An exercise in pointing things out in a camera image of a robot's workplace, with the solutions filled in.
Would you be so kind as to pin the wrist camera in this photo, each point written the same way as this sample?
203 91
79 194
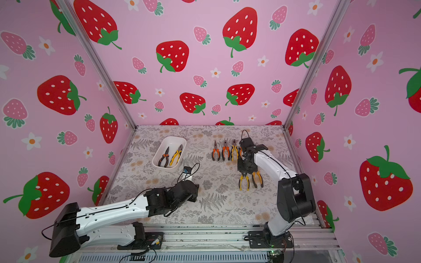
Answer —
246 143
187 171

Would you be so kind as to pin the yellow black pliers large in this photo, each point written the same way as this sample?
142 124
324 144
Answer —
235 153

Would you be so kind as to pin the left aluminium corner post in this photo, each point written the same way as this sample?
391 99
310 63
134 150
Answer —
69 13

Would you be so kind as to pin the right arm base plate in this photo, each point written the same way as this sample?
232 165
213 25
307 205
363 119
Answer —
264 239

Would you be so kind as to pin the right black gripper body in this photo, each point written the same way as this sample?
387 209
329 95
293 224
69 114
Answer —
245 168

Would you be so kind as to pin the aluminium corner post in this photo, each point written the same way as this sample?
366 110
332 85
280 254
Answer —
332 26
69 13

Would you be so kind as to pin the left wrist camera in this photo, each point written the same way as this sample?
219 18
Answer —
187 171

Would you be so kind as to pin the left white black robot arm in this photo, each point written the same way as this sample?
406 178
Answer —
74 226

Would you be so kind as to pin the orange black pliers large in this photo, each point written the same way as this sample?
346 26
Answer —
226 154

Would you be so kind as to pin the right aluminium corner post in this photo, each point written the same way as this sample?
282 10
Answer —
332 26

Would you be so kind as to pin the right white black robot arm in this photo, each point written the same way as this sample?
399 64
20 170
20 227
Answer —
295 198

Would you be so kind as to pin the white plastic storage box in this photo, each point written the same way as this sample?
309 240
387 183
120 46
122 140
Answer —
173 144

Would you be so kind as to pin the aluminium rail frame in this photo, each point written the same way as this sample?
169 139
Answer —
206 244

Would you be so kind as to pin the black orange-band small pliers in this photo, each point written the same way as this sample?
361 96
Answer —
164 160

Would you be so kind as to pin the orange handled pliers small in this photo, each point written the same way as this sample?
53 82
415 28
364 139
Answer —
215 152

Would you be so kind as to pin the amber black combination pliers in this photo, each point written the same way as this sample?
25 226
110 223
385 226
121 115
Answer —
257 179

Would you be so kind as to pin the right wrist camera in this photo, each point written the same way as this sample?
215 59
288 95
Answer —
246 143

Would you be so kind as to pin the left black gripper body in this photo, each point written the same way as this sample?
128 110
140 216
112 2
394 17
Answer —
193 197

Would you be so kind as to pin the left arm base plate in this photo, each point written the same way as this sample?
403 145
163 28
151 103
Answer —
152 240

